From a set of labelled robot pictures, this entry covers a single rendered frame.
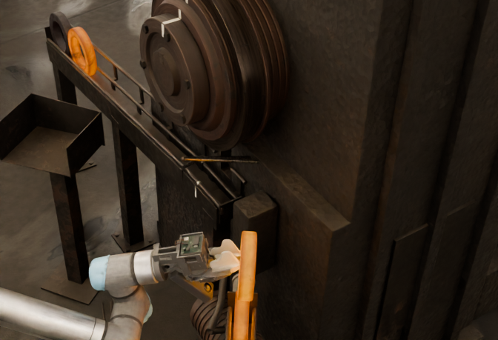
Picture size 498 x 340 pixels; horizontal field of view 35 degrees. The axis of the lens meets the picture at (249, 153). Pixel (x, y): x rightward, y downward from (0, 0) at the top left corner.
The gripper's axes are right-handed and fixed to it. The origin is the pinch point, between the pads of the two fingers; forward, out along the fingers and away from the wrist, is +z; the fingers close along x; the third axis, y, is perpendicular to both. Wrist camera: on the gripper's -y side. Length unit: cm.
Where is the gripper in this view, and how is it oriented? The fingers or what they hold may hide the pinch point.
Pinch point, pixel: (247, 260)
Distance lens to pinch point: 174.9
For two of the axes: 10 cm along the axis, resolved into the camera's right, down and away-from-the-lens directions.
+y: -2.3, -7.6, -6.1
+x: 0.3, -6.3, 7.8
